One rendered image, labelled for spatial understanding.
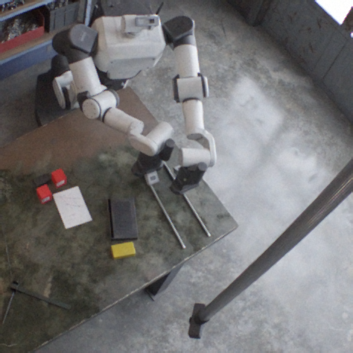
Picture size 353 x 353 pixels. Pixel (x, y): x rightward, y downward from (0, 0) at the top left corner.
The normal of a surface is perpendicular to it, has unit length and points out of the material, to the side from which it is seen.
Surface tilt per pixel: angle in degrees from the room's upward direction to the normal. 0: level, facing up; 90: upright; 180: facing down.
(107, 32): 15
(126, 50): 60
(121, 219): 0
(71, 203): 0
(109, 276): 0
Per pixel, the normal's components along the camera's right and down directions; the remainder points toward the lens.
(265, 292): 0.20, -0.46
